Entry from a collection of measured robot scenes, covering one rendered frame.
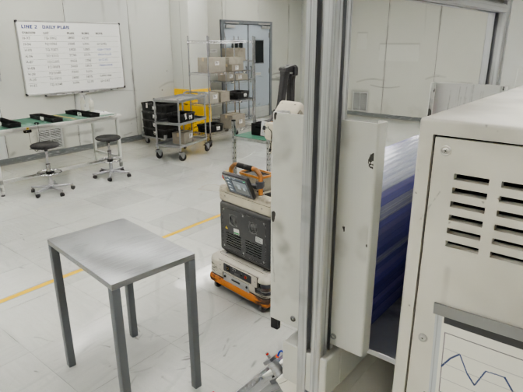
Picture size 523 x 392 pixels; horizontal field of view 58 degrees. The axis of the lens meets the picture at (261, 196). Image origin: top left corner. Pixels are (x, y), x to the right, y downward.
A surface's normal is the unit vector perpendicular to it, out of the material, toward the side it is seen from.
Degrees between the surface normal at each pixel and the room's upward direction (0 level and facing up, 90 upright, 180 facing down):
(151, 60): 90
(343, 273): 90
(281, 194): 90
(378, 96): 90
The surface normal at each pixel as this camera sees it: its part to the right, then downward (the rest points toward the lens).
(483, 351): -0.65, 0.22
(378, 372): 0.55, -0.52
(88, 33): 0.77, 0.20
